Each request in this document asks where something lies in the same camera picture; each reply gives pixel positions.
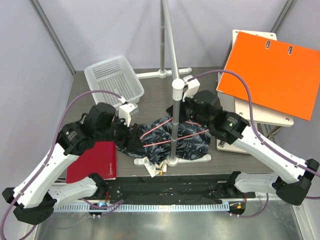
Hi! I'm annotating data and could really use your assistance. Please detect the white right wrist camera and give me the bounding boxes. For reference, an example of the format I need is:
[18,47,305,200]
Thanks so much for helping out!
[182,75,200,102]

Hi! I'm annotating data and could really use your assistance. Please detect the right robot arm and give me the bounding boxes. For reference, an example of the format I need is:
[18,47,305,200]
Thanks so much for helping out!
[179,90,320,206]

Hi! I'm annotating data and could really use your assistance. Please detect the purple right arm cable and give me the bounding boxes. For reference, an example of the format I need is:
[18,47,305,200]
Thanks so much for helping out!
[189,69,320,201]

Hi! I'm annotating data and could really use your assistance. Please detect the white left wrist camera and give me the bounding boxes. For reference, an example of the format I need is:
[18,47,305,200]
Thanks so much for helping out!
[118,96,139,127]

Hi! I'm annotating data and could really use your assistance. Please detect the white paper price tag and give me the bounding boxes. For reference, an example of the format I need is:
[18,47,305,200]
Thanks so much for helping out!
[142,157,167,178]

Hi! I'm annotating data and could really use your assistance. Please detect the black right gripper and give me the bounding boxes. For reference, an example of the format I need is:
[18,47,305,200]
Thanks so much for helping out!
[167,91,212,130]

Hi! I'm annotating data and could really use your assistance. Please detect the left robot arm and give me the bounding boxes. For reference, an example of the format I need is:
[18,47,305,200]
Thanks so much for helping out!
[2,102,139,225]

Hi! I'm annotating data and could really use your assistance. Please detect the orange binder folder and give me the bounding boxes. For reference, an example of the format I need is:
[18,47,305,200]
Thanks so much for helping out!
[225,32,320,121]

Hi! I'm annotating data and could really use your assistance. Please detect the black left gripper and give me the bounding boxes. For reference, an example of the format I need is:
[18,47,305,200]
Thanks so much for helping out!
[95,113,144,152]

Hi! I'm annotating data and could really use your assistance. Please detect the dark shark-print shorts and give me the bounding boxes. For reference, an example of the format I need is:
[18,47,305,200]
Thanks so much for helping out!
[116,114,212,163]

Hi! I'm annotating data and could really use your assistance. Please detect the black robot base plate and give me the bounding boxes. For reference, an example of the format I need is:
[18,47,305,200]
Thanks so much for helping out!
[77,174,258,204]

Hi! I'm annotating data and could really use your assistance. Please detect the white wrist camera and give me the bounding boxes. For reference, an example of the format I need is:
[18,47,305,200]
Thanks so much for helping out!
[182,75,200,102]
[118,96,139,127]

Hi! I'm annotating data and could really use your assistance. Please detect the white perforated plastic basket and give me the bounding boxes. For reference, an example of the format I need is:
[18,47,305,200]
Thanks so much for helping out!
[84,56,145,104]

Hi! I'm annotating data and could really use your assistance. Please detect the pink wire hanger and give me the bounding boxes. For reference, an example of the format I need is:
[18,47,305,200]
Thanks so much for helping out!
[139,118,210,148]

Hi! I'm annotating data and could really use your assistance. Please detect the red notebook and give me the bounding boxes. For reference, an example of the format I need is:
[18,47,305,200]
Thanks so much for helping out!
[66,141,117,184]

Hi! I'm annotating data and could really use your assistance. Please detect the white slotted cable duct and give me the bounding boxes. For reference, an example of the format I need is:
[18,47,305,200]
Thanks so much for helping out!
[55,202,230,213]

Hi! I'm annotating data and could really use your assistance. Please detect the grey clothes rack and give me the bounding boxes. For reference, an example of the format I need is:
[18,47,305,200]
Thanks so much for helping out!
[133,0,212,167]

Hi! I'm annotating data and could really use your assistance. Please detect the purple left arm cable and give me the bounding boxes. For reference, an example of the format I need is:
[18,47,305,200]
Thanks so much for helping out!
[0,90,123,238]

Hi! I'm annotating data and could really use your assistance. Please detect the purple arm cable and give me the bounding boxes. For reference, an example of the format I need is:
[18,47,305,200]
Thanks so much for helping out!
[0,90,123,238]
[189,69,320,201]

